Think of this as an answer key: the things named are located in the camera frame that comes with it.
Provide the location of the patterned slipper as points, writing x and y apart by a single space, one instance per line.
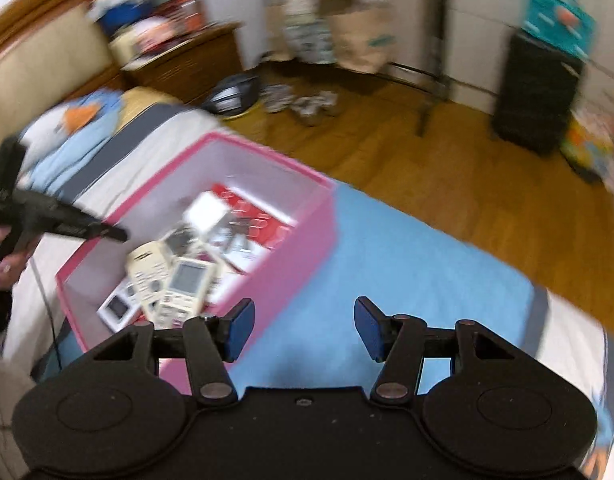
314 107
277 97

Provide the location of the person's left hand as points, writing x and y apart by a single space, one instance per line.
12 267

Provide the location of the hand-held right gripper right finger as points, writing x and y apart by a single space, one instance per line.
368 327

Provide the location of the grey white printed blanket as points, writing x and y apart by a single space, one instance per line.
567 330

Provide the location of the light blue clothes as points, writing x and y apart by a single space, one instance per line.
82 130

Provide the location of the colourful gift box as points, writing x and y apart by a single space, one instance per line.
587 147

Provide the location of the blue bag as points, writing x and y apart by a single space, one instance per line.
124 17

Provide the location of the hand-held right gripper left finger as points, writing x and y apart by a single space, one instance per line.
239 330

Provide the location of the wooden padded headboard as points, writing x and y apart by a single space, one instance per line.
42 65

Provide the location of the black clothes rack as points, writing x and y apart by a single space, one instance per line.
432 85

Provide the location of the grey patterned bag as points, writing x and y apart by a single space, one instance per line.
307 37

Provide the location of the slim white remote control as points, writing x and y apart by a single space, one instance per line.
149 267

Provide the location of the pink cardboard box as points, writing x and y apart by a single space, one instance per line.
297 255

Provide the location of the wooden nightstand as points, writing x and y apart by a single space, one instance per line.
197 67

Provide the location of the beige wardrobe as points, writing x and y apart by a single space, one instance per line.
482 10

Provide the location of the black trash bag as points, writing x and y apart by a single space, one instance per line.
232 92

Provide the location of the white rectangular adapter box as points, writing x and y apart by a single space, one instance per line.
205 211

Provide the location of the brown paper bag green print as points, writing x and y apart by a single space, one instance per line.
362 35

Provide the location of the red printed bag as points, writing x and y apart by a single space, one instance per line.
262 227

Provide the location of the black suitcase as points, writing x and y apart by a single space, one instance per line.
534 95

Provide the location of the pink tissue box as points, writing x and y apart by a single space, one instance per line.
154 35

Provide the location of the white power bank underneath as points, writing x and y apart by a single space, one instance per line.
118 307

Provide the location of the teal felt handbag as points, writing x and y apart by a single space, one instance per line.
557 15

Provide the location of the cream air conditioner remote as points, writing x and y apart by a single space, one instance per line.
187 285

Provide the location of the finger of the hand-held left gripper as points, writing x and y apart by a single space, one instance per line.
87 224

